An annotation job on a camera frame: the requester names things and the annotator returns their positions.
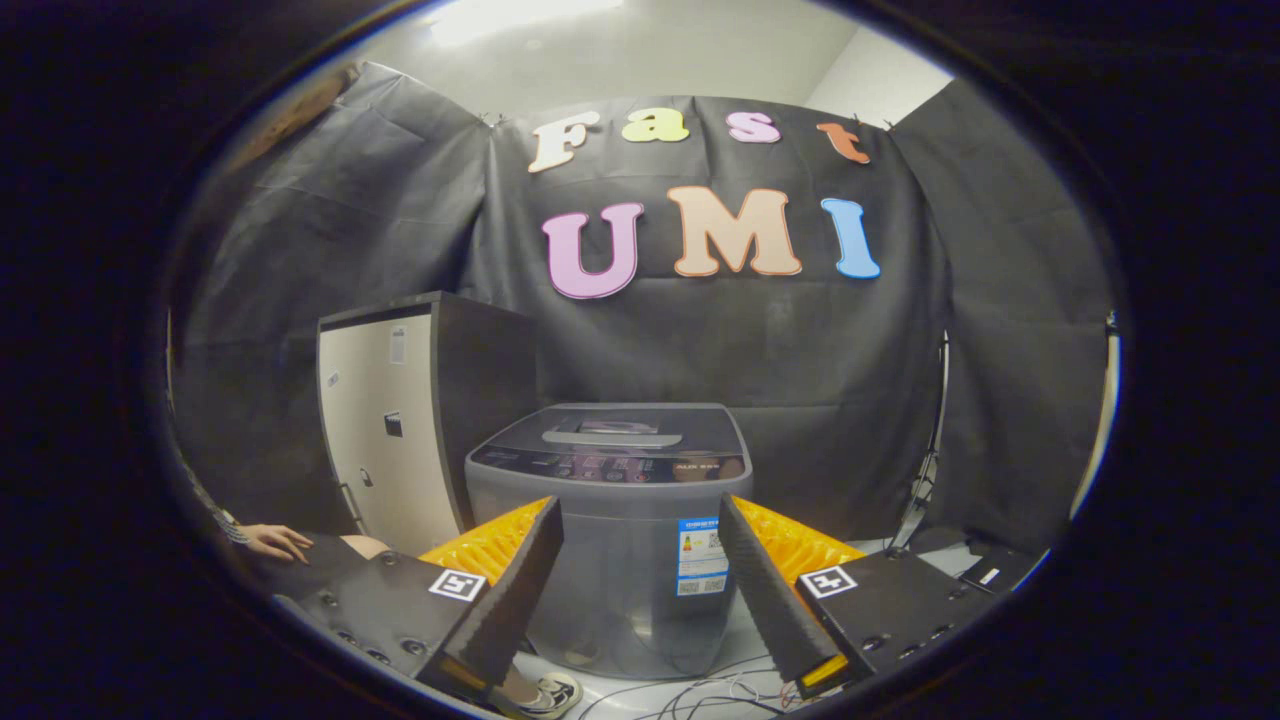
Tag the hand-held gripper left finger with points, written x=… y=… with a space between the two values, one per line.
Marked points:
x=505 y=600

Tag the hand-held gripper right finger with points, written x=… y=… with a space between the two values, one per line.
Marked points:
x=770 y=600

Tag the grey washing machine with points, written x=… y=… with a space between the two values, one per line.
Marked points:
x=630 y=570

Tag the dark glass washing machine lid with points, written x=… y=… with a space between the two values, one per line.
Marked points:
x=695 y=425

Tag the person's shoe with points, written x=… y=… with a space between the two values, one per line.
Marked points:
x=550 y=693

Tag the person's leg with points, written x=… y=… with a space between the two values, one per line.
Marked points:
x=365 y=546

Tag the beige cabinet with dark sides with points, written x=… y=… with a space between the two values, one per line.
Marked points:
x=385 y=450

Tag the black light stand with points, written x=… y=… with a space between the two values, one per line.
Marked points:
x=930 y=470

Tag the black box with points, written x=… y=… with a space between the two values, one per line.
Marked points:
x=1003 y=568

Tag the black backdrop cloth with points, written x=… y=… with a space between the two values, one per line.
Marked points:
x=800 y=350

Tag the white pole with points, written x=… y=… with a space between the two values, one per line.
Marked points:
x=1100 y=420

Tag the brown blurred object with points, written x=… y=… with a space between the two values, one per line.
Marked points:
x=300 y=110

